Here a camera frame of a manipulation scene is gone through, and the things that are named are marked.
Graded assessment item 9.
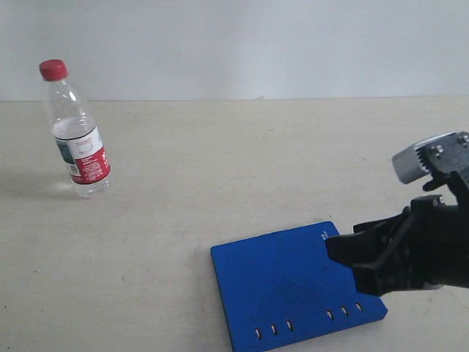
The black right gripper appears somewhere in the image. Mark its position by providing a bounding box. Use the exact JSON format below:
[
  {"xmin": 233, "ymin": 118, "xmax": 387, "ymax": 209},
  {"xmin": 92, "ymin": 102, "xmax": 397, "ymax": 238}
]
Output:
[{"xmin": 325, "ymin": 172, "xmax": 468, "ymax": 296}]

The blue ring binder notebook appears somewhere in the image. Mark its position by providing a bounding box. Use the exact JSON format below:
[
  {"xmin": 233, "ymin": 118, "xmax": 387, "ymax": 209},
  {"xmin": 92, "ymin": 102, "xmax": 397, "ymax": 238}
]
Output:
[{"xmin": 210, "ymin": 221, "xmax": 388, "ymax": 351}]

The clear plastic water bottle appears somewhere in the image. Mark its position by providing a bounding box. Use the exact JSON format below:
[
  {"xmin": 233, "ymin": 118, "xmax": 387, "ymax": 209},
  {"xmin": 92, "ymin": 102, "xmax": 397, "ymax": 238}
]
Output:
[{"xmin": 39, "ymin": 59, "xmax": 111, "ymax": 198}]

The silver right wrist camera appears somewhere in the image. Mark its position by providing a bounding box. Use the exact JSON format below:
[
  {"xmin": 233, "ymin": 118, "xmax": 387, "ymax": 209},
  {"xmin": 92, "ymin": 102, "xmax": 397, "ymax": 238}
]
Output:
[{"xmin": 391, "ymin": 132, "xmax": 455, "ymax": 184}]

